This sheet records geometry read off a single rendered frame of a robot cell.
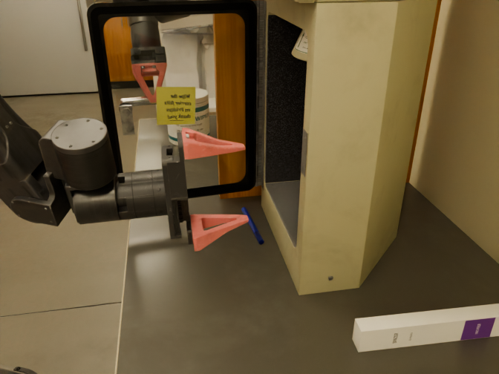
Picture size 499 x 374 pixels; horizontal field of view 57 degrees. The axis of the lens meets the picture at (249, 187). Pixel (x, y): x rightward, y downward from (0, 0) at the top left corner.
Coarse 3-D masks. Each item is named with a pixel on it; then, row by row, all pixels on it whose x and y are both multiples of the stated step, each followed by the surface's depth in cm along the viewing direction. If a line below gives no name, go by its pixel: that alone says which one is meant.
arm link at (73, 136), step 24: (72, 120) 50; (96, 120) 50; (48, 144) 48; (72, 144) 47; (96, 144) 47; (48, 168) 51; (72, 168) 48; (96, 168) 49; (24, 216) 54; (48, 216) 53
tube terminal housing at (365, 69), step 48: (288, 0) 70; (336, 0) 58; (384, 0) 59; (432, 0) 72; (336, 48) 60; (384, 48) 62; (336, 96) 64; (384, 96) 65; (336, 144) 67; (384, 144) 70; (336, 192) 71; (384, 192) 78; (288, 240) 83; (336, 240) 75; (384, 240) 87; (336, 288) 80
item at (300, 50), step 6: (300, 36) 74; (306, 36) 71; (300, 42) 73; (306, 42) 71; (294, 48) 75; (300, 48) 72; (306, 48) 71; (294, 54) 74; (300, 54) 72; (306, 54) 71; (306, 60) 71
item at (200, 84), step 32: (192, 0) 82; (128, 32) 81; (160, 32) 83; (192, 32) 84; (224, 32) 86; (128, 64) 84; (160, 64) 85; (192, 64) 87; (224, 64) 89; (128, 96) 86; (160, 96) 88; (192, 96) 90; (224, 96) 92; (160, 128) 91; (192, 128) 93; (224, 128) 95; (128, 160) 92; (160, 160) 94; (192, 160) 96; (224, 160) 98
